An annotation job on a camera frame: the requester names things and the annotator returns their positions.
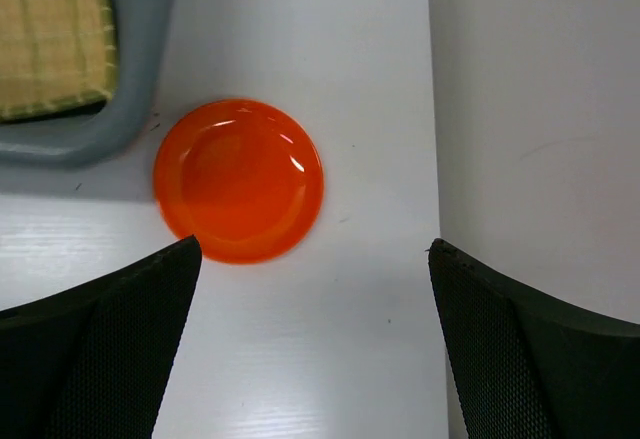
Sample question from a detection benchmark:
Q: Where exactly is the woven bamboo mat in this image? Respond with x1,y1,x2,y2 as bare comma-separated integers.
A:
1,0,118,122

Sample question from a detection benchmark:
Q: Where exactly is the grey plastic bin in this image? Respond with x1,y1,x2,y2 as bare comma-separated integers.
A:
1,0,174,167

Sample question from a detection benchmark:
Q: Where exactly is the orange round plate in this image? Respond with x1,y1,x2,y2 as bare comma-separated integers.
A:
152,98,325,264

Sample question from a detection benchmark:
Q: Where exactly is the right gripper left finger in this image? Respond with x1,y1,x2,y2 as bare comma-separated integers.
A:
1,236,202,438

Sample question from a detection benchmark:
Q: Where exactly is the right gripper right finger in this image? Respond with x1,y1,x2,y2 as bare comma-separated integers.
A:
428,239,639,438

